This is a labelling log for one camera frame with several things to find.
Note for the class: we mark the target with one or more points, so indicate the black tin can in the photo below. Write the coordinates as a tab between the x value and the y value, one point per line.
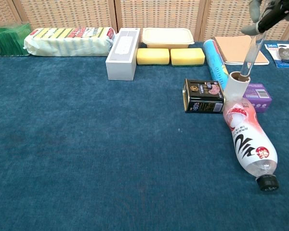
204	96

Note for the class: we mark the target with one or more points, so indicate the clear test tube white cap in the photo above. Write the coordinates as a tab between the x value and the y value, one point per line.
251	55

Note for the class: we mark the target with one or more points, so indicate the blue table mat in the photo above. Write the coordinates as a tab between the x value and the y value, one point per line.
86	144

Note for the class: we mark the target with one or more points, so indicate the blue cling film roll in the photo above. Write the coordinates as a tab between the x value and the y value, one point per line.
214	62

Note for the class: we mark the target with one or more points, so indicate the woven folding screen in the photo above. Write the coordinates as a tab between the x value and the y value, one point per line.
159	14

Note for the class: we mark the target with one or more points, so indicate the white cardboard tube holder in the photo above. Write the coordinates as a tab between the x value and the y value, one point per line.
236	87

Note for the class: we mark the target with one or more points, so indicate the white power strip box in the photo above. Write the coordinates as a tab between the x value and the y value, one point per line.
121	60

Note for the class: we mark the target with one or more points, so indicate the plastic drink bottle pink label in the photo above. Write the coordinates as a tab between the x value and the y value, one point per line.
248	139

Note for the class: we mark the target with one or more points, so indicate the small purple box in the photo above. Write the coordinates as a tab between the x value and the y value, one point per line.
260	96

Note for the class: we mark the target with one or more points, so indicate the yellow sponge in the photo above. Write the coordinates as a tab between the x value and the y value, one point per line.
187	56
153	56

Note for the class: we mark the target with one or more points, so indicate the green scouring pad pack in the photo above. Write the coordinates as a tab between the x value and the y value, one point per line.
7	41

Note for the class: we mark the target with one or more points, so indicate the brown spiral notebook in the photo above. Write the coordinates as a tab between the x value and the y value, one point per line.
231	49

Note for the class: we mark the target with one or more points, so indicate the correction tape blister pack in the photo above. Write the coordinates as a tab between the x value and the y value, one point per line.
286	54

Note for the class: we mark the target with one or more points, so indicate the packaged yellow sponge multipack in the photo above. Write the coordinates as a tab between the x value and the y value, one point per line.
67	43

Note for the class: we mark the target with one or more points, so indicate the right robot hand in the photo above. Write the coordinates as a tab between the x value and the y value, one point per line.
274	14

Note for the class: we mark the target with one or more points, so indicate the beige lidded food container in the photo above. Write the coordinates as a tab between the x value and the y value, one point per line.
167	37

